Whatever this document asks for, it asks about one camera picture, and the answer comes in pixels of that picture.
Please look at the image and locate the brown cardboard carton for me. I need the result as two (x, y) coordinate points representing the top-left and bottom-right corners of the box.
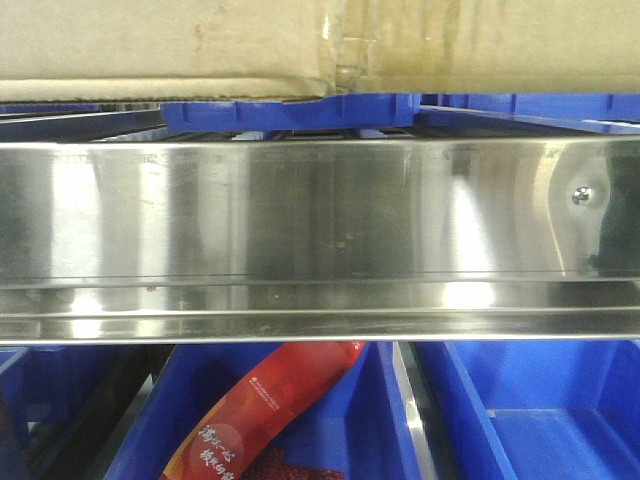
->
(1, 1), (639, 102)

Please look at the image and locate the blue bin under carton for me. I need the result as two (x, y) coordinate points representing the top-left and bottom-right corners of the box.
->
(160, 93), (421, 133)

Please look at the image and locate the red snack bag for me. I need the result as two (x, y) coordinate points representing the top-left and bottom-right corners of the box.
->
(160, 341), (366, 479)

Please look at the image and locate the blue bin upper right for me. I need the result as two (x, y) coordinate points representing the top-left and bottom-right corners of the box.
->
(415, 93), (639, 135)

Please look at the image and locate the blue bin lower middle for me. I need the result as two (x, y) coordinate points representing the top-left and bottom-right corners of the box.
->
(105, 342), (420, 479)

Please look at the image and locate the blue bin lower right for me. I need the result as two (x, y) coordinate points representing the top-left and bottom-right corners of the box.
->
(415, 340), (639, 479)

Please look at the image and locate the blue bin lower left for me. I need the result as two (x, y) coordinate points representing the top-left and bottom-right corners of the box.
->
(1, 345), (149, 479)

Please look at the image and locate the stainless steel shelf rail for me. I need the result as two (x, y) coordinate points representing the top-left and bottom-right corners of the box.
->
(1, 137), (639, 344)

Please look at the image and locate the silver rail screw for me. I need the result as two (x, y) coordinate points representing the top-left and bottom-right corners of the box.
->
(571, 186), (593, 206)

